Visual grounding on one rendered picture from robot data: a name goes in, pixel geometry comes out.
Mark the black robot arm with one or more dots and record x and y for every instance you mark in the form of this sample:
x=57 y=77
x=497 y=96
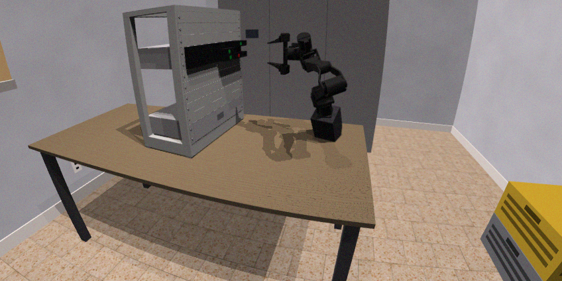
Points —
x=329 y=87

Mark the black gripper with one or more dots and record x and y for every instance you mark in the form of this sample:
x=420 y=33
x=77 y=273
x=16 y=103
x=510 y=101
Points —
x=288 y=53

